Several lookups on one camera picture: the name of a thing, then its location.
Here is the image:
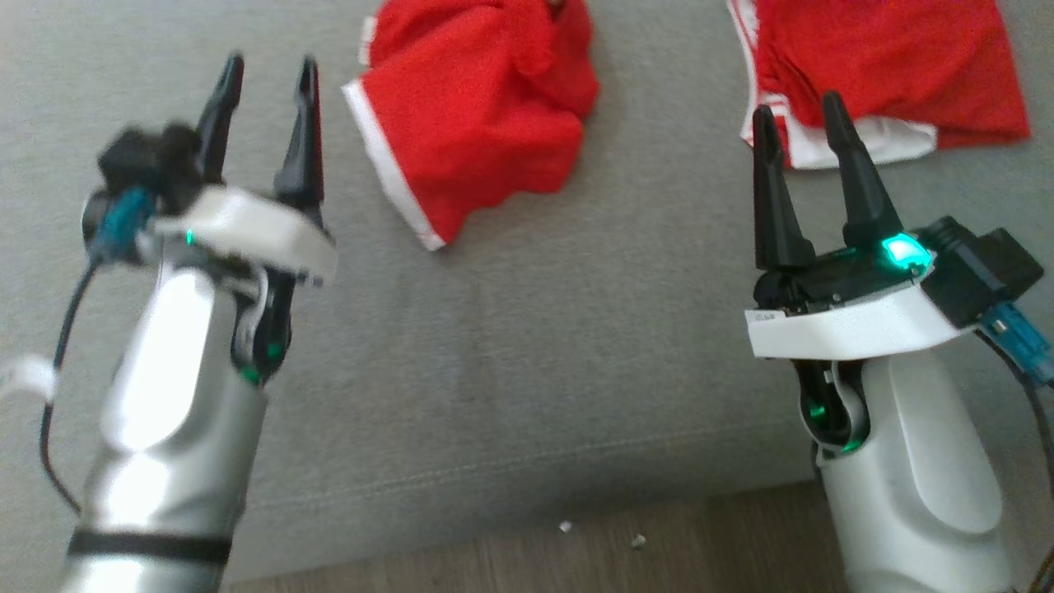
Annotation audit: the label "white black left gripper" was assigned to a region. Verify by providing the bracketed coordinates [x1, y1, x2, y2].
[152, 53, 339, 287]

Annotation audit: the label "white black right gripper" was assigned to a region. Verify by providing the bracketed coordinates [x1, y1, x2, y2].
[744, 90, 982, 363]

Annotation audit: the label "red white basketball jersey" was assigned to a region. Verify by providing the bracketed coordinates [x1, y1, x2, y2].
[726, 0, 1033, 172]

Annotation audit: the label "red shorts with white hem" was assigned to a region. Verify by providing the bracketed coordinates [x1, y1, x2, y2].
[341, 0, 601, 253]

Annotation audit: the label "wide grey sofa seat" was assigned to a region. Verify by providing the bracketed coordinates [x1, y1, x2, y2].
[0, 0, 1054, 587]

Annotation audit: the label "teal left cable connector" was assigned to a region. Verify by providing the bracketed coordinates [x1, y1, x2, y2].
[86, 187, 158, 266]

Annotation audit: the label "teal cable connector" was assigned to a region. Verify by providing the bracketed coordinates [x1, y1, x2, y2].
[979, 300, 1054, 389]
[86, 187, 158, 266]

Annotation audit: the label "teal right cable connector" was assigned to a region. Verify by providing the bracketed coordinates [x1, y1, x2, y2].
[979, 300, 1054, 389]

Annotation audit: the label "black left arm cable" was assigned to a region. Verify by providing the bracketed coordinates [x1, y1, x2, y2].
[40, 259, 105, 516]

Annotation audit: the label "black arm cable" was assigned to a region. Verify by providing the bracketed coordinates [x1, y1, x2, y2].
[40, 259, 105, 516]
[979, 329, 1054, 593]

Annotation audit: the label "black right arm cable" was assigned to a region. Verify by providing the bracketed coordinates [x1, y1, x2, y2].
[979, 329, 1054, 593]

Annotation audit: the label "white cable label tag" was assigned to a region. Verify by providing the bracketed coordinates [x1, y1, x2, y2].
[0, 353, 59, 402]

